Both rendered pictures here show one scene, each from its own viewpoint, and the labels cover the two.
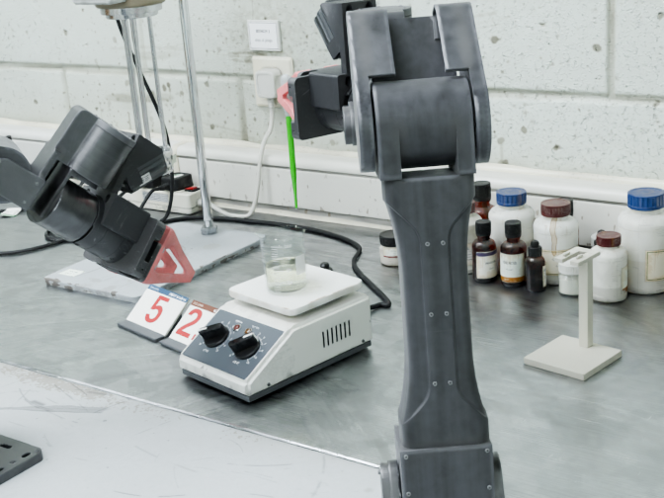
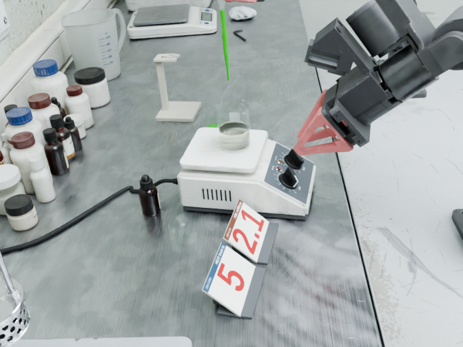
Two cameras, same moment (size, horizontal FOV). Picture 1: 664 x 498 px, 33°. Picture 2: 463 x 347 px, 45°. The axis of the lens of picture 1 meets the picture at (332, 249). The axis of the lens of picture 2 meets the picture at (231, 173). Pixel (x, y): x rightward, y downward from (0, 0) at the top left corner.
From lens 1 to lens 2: 1.80 m
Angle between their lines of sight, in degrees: 105
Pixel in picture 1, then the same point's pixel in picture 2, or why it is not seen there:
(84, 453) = (427, 204)
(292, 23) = not seen: outside the picture
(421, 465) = not seen: hidden behind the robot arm
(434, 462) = not seen: hidden behind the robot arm
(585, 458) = (273, 88)
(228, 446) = (359, 162)
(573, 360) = (186, 107)
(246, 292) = (255, 157)
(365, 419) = (291, 139)
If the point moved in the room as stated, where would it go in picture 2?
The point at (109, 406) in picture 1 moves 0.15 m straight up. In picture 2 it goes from (375, 228) to (383, 139)
